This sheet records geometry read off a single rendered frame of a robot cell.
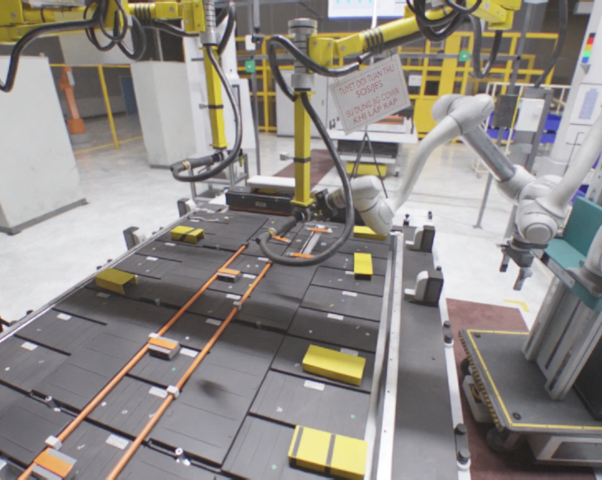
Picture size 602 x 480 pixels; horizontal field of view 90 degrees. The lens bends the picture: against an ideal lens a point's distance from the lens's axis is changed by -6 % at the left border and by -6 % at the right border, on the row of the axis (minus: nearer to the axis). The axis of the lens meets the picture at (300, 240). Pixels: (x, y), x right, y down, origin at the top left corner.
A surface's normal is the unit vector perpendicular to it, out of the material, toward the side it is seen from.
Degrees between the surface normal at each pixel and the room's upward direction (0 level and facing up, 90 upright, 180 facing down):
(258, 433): 0
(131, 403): 0
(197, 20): 90
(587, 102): 90
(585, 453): 90
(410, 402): 0
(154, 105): 90
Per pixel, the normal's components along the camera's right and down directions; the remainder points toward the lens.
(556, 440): -0.11, 0.45
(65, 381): 0.00, -0.89
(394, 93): 0.23, 0.44
